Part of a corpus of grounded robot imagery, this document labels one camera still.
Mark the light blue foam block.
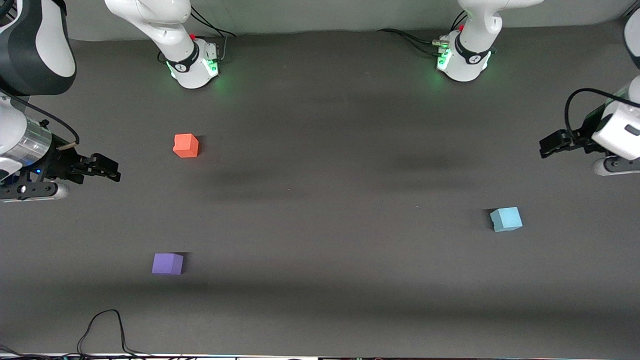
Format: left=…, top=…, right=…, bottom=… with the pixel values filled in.
left=489, top=206, right=524, bottom=233

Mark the black base cable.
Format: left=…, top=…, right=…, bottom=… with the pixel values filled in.
left=189, top=5, right=237, bottom=62
left=377, top=28, right=447, bottom=57

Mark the black left base cable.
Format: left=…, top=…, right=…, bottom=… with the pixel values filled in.
left=377, top=28, right=447, bottom=57

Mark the black looped table cable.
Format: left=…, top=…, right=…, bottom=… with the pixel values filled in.
left=76, top=309, right=157, bottom=358

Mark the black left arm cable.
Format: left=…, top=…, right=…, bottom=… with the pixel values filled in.
left=564, top=88, right=640, bottom=147

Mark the purple foam block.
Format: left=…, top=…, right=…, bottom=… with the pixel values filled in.
left=151, top=252, right=185, bottom=276

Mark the orange foam block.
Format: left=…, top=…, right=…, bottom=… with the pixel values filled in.
left=172, top=133, right=200, bottom=159

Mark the black right base cable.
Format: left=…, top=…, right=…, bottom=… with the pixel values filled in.
left=189, top=5, right=237, bottom=62

